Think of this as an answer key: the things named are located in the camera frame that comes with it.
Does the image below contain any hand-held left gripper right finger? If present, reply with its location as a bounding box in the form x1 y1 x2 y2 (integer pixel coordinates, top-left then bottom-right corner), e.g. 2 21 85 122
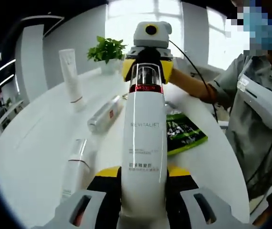
166 164 251 229

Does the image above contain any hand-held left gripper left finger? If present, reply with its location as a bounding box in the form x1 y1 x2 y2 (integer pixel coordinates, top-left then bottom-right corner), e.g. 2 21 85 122
51 166 122 229

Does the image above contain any white red-banded pump skincare bottle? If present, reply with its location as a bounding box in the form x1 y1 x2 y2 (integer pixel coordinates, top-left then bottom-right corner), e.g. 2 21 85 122
60 138 91 199

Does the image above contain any clear red-square skincare bottle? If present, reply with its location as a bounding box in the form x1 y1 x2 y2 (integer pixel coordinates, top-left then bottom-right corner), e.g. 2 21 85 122
87 94 125 134

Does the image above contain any green and black skincare sachet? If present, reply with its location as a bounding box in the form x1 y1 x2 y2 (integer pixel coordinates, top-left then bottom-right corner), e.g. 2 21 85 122
166 114 208 156

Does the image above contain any white skincare tube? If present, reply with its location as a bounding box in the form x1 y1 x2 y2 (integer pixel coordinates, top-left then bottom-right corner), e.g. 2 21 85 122
58 48 87 112

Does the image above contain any large white clear-capped skincare bottle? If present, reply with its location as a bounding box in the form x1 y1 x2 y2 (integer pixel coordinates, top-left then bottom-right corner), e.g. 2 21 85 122
115 62 170 229

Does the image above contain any green potted plant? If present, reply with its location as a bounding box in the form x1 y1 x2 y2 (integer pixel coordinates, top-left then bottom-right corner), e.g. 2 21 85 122
87 35 127 75

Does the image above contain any person's grey shirt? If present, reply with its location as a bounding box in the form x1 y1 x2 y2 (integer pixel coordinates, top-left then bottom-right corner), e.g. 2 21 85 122
208 52 272 225

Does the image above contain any white worn device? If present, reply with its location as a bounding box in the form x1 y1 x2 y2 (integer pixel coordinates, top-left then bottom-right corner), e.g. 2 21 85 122
236 73 272 130

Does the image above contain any black device cable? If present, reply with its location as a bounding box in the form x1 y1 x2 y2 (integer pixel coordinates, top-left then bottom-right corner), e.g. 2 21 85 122
245 116 272 190

